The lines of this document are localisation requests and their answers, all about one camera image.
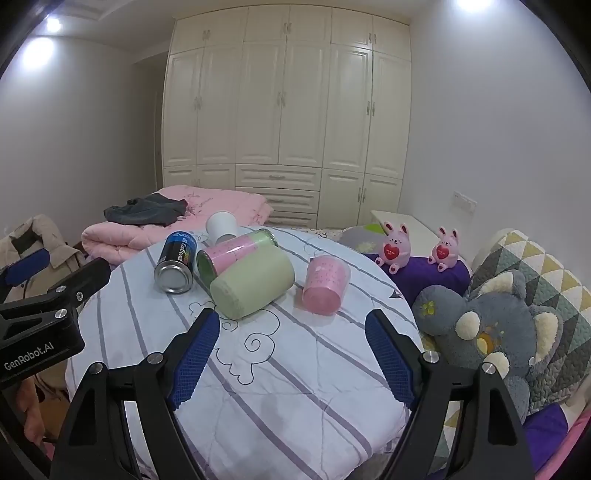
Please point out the purple cloth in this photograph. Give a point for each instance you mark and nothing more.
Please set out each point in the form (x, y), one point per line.
(549, 429)

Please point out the blue metal can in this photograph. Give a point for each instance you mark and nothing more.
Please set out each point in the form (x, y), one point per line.
(178, 251)

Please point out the white bedside table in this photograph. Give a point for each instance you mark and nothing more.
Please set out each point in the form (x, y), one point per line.
(415, 224)

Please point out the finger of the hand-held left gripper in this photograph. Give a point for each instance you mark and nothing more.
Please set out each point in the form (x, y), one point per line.
(27, 267)
(87, 277)

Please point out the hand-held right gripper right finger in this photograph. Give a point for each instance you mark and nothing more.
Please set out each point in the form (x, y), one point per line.
(390, 355)

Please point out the pink and green canister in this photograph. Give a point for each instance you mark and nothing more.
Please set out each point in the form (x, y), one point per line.
(231, 254)

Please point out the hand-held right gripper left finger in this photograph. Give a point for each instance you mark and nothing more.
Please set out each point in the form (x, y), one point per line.
(194, 355)

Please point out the white wall socket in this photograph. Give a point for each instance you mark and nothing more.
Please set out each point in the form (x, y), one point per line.
(464, 201)

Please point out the dark grey clothes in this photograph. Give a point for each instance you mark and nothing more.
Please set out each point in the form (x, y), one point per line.
(143, 210)

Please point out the white cup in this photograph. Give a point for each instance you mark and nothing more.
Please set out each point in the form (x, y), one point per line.
(220, 226)

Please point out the ceiling spotlight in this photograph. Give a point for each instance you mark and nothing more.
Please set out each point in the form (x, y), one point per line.
(53, 23)

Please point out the purple cushion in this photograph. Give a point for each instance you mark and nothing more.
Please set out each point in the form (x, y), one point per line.
(425, 279)

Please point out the grey and green pillow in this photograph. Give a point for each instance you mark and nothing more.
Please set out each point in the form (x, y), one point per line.
(358, 237)

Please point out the light green cup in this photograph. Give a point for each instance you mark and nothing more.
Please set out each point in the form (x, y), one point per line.
(254, 284)

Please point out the triangle pattern quilted pillow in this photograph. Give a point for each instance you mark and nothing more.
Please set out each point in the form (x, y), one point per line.
(545, 263)

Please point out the beige coat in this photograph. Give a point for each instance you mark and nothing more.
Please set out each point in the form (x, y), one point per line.
(51, 235)

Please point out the grey plush toy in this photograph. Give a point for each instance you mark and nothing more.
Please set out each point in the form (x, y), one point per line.
(508, 323)

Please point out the cream wardrobe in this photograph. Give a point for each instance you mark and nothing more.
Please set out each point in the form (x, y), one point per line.
(286, 115)

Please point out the pink cup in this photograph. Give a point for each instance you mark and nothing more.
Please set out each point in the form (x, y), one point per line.
(325, 281)

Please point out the person's left forearm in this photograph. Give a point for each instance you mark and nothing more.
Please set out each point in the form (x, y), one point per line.
(25, 406)

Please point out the pink rabbit toy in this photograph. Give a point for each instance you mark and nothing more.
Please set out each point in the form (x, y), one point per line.
(394, 249)
(444, 251)

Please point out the pink quilt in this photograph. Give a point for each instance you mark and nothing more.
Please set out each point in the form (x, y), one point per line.
(231, 201)

